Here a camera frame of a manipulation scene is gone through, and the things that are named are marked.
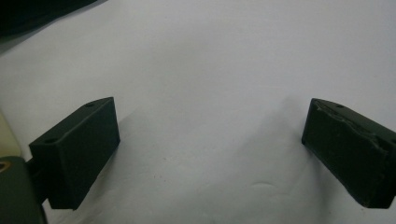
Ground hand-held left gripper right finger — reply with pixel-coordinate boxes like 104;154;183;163
301;97;396;209

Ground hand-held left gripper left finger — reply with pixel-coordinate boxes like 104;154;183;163
28;96;121;210

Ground dark cloth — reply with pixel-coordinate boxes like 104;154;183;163
0;0;108;39

